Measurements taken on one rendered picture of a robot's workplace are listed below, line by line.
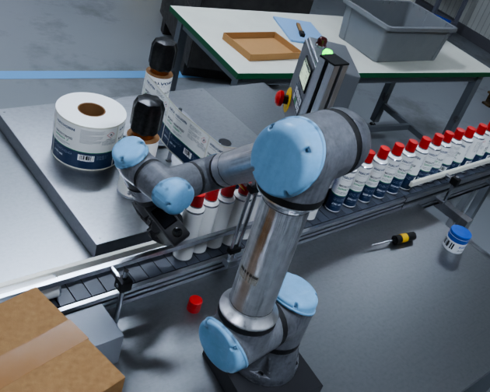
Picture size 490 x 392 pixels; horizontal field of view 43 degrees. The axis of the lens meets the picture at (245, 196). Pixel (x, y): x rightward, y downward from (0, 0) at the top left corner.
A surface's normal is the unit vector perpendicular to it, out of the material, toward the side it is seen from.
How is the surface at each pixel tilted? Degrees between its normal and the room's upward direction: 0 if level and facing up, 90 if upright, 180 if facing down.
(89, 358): 0
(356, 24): 95
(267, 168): 82
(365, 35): 95
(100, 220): 0
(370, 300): 0
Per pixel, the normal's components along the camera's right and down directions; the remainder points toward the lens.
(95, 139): 0.28, 0.61
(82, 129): 0.00, 0.58
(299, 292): 0.34, -0.82
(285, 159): -0.65, 0.14
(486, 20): -0.84, 0.11
